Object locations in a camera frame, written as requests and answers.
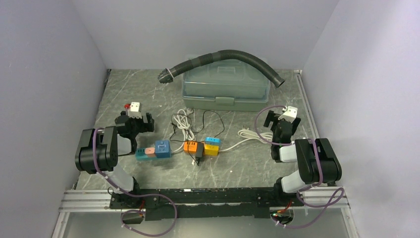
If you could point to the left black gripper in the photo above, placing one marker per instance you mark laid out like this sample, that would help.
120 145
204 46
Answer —
145 127

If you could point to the teal power strip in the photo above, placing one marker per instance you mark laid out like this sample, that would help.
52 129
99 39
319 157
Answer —
141 156

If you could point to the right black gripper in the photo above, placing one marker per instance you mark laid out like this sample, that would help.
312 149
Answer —
270 118

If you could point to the black power adapter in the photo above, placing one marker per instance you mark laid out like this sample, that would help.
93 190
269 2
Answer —
199 152

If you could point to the translucent green storage box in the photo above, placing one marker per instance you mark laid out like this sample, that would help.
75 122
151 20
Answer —
228 85

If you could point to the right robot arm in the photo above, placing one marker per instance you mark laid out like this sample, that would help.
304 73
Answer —
316 160

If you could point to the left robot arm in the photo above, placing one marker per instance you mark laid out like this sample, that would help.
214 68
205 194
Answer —
98 152

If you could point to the blue cube socket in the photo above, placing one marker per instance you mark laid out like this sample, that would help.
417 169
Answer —
162 149

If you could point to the yellow cube socket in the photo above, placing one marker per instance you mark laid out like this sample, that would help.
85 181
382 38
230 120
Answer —
211 150

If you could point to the orange power strip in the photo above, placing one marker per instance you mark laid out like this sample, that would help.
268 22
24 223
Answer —
190 147

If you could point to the pink small block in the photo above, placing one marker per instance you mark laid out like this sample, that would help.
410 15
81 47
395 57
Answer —
150 151

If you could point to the light blue adapter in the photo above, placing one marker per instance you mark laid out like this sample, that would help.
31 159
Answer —
212 141

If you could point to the aluminium rail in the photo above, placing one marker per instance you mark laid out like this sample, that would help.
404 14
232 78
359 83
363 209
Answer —
104 200

